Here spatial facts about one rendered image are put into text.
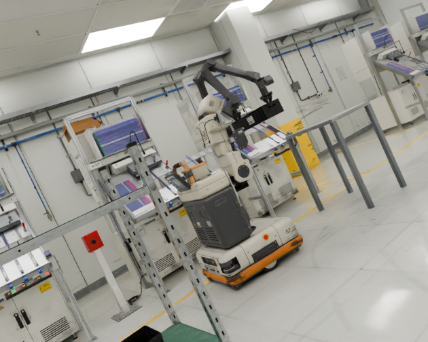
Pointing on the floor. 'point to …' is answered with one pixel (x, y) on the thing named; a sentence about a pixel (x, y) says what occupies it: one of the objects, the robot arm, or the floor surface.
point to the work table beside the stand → (345, 153)
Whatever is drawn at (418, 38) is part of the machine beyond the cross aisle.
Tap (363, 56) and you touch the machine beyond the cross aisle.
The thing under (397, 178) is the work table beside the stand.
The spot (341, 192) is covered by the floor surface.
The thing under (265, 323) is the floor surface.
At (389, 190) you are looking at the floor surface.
